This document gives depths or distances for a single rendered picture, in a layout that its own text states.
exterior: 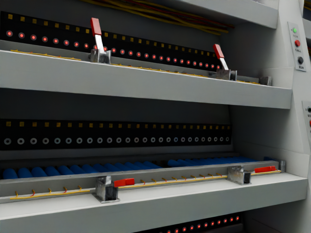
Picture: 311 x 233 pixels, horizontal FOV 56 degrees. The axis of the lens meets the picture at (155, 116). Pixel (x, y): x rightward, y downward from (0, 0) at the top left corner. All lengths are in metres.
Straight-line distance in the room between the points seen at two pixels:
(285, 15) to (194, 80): 0.36
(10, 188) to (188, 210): 0.26
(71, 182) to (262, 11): 0.56
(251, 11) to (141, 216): 0.50
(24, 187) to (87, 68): 0.18
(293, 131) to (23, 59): 0.56
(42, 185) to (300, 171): 0.53
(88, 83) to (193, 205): 0.25
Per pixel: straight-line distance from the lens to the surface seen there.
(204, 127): 0.73
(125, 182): 0.36
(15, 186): 0.43
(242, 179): 0.57
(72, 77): 0.43
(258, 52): 0.81
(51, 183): 0.44
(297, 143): 0.72
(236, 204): 0.56
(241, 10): 0.70
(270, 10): 0.78
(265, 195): 0.61
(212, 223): 0.74
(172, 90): 0.50
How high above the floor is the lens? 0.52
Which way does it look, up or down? 11 degrees up
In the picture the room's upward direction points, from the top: 5 degrees counter-clockwise
